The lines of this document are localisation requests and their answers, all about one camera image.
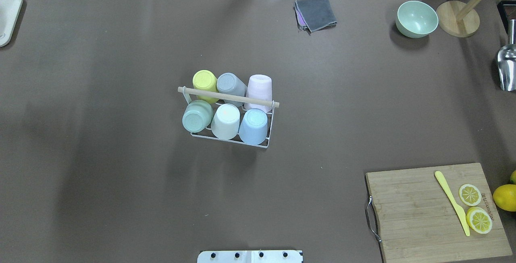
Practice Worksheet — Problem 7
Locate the green plastic cup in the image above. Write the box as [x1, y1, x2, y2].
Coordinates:
[182, 100, 214, 133]

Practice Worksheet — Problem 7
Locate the grey folded cloth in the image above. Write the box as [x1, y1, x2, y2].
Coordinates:
[294, 0, 337, 33]

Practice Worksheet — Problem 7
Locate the lemon half slice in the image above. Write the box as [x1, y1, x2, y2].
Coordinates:
[466, 206, 493, 235]

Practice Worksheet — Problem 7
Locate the mint green bowl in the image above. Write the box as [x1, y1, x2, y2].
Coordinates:
[395, 0, 439, 38]

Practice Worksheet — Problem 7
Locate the beige plastic tray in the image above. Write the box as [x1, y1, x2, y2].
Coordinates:
[0, 0, 23, 47]

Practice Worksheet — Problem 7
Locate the white plastic cup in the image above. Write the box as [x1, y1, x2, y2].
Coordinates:
[211, 104, 240, 140]

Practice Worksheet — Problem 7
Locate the grey plastic cup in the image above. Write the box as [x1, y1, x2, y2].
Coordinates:
[217, 72, 247, 97]

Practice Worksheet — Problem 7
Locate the metal scoop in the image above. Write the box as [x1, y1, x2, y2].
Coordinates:
[496, 19, 516, 91]

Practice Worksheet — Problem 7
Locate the wooden mug tree stand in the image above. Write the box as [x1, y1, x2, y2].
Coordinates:
[436, 0, 482, 38]

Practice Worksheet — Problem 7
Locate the white wire cup rack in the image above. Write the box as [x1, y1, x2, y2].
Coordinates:
[177, 86, 279, 149]

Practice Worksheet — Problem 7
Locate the yellow plastic knife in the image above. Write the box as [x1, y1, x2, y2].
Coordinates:
[434, 170, 470, 237]

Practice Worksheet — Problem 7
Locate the blue plastic cup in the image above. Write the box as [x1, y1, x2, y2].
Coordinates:
[238, 108, 268, 145]

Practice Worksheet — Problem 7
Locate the yellow lemon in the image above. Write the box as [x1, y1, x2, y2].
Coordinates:
[492, 184, 516, 212]
[509, 170, 516, 184]

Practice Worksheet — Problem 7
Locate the yellow plastic cup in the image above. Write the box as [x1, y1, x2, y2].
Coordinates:
[192, 70, 218, 104]

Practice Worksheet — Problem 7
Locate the wooden cutting board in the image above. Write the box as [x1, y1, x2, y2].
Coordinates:
[365, 163, 513, 263]

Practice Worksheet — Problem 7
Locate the pink plastic cup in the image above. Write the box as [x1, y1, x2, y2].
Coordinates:
[243, 74, 272, 113]

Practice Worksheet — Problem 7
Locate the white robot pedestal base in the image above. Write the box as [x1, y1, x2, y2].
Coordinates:
[197, 250, 304, 263]

